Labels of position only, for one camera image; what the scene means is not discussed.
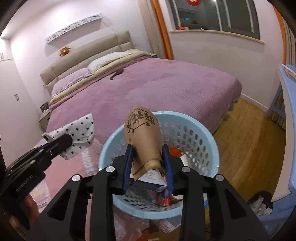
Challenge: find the white heart pattern cloth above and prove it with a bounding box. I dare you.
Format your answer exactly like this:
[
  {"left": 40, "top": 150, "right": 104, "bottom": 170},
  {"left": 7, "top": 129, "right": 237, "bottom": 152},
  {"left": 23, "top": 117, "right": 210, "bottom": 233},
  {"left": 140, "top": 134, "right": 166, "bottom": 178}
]
[{"left": 42, "top": 113, "right": 95, "bottom": 160}]

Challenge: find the orange plastic bag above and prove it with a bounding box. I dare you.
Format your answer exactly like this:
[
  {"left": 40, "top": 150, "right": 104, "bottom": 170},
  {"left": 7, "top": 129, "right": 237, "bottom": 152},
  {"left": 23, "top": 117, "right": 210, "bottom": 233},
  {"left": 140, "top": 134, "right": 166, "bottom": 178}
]
[{"left": 169, "top": 147, "right": 184, "bottom": 158}]

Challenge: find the brown paper bag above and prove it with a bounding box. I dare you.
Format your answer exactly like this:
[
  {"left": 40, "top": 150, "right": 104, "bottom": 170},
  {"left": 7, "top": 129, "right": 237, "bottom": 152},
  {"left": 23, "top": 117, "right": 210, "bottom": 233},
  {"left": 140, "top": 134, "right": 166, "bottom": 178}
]
[{"left": 124, "top": 106, "right": 165, "bottom": 180}]

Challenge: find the black trash bag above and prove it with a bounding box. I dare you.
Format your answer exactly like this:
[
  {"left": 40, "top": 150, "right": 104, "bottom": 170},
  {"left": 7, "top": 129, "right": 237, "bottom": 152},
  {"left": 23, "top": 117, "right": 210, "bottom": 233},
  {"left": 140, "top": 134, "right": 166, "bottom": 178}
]
[{"left": 247, "top": 190, "right": 273, "bottom": 216}]

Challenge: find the person's left hand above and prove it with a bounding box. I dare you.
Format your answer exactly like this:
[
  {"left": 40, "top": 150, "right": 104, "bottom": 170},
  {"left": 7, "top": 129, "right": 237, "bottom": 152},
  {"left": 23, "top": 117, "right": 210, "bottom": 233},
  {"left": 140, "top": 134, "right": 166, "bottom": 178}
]
[{"left": 8, "top": 194, "right": 40, "bottom": 235}]

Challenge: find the pink quilted blanket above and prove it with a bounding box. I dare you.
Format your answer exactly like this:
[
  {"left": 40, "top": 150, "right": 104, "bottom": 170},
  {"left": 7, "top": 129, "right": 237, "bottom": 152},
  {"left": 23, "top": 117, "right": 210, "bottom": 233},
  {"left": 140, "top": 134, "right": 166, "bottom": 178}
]
[{"left": 27, "top": 140, "right": 174, "bottom": 240}]

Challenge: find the beige nightstand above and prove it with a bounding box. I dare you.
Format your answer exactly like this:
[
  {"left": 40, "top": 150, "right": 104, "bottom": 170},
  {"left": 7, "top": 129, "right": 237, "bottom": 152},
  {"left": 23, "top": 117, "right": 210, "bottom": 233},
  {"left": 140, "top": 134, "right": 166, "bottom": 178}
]
[{"left": 39, "top": 109, "right": 51, "bottom": 131}]

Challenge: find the white wardrobe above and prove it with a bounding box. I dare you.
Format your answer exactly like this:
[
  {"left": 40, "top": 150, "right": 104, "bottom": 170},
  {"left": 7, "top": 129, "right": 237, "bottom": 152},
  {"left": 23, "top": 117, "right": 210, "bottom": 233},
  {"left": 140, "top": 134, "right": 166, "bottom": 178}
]
[{"left": 0, "top": 39, "right": 43, "bottom": 166}]

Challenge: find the red blue snack box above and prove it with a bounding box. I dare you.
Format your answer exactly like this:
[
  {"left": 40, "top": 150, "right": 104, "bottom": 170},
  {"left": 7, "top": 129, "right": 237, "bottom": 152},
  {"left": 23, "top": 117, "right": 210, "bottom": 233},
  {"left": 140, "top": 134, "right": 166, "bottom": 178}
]
[{"left": 154, "top": 189, "right": 184, "bottom": 207}]

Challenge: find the purple pillow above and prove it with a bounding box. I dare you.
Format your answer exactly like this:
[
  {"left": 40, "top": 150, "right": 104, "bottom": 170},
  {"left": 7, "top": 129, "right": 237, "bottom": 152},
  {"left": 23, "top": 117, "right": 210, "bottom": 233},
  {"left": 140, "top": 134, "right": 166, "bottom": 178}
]
[{"left": 51, "top": 67, "right": 94, "bottom": 97}]

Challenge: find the dark blue barcode box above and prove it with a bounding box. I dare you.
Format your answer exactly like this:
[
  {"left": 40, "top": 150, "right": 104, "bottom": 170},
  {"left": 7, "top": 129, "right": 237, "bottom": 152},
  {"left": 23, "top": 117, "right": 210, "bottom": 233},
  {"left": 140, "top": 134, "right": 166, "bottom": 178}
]
[{"left": 130, "top": 169, "right": 168, "bottom": 192}]

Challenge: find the blue chair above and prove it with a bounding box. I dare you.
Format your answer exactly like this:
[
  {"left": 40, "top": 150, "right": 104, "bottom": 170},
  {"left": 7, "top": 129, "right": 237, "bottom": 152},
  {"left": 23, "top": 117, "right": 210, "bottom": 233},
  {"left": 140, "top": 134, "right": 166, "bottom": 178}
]
[{"left": 256, "top": 63, "right": 296, "bottom": 235}]

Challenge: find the light blue perforated basket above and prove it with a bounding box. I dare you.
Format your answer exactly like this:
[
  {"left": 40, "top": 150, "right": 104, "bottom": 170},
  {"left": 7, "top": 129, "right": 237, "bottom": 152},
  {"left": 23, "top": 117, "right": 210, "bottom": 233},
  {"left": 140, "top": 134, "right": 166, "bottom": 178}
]
[{"left": 98, "top": 111, "right": 220, "bottom": 219}]

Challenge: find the white pillow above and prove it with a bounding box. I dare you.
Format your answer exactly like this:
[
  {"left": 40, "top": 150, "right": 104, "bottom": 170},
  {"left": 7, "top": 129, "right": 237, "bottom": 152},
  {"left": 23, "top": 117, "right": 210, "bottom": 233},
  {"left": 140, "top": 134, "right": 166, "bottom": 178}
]
[{"left": 87, "top": 52, "right": 129, "bottom": 72}]

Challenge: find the orange plush decoration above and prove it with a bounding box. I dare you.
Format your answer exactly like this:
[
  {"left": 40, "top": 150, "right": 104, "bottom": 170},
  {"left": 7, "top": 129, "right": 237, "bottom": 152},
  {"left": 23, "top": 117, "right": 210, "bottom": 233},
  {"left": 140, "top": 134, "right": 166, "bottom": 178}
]
[{"left": 59, "top": 46, "right": 71, "bottom": 56}]

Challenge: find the dark object on bed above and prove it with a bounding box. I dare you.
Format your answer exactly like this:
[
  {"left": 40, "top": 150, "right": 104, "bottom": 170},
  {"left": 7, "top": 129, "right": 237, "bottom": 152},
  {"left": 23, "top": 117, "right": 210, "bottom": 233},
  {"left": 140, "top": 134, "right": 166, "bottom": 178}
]
[{"left": 110, "top": 68, "right": 124, "bottom": 80}]

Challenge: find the beige padded headboard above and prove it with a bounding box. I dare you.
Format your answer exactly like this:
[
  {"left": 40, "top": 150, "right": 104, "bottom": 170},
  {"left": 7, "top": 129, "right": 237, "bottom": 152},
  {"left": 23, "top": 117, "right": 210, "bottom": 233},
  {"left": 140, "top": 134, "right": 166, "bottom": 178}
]
[{"left": 40, "top": 30, "right": 134, "bottom": 93}]

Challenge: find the purple covered bed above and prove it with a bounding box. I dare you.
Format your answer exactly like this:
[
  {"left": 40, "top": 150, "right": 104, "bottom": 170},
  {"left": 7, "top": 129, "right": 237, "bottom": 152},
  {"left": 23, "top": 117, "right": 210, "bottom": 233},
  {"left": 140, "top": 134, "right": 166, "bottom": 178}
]
[{"left": 46, "top": 49, "right": 243, "bottom": 144}]

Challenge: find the orange beige curtain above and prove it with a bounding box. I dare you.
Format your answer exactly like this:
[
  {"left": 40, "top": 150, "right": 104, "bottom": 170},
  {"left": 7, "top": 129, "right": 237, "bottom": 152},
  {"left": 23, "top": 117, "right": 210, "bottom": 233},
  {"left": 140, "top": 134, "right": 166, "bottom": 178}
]
[{"left": 137, "top": 0, "right": 174, "bottom": 60}]

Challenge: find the small red windowsill item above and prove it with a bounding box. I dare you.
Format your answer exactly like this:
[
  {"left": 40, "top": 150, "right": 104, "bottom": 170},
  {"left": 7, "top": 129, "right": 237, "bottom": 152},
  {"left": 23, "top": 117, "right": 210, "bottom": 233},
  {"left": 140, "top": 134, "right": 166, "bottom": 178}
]
[{"left": 178, "top": 27, "right": 189, "bottom": 31}]

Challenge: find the dark framed window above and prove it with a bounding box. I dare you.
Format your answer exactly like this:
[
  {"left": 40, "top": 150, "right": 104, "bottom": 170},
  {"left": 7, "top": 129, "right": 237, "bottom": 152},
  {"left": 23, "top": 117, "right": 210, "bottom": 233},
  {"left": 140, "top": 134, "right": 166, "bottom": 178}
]
[{"left": 169, "top": 0, "right": 260, "bottom": 40}]

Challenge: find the red round window sticker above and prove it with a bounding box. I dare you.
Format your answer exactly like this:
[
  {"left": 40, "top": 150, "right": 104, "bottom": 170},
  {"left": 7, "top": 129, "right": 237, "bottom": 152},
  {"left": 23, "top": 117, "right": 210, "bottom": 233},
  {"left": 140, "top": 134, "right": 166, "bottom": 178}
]
[{"left": 187, "top": 0, "right": 201, "bottom": 6}]

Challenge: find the small picture frame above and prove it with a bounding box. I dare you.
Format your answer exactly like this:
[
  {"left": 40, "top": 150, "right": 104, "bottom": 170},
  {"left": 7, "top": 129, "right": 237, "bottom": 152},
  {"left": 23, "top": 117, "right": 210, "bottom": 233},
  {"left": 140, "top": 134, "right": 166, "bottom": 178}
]
[{"left": 40, "top": 101, "right": 49, "bottom": 113}]

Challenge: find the white carved wall shelf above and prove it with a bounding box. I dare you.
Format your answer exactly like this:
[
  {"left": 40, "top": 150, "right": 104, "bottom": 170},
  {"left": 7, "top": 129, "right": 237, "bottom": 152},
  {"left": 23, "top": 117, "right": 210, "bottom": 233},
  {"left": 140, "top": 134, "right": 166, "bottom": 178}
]
[{"left": 45, "top": 13, "right": 103, "bottom": 44}]

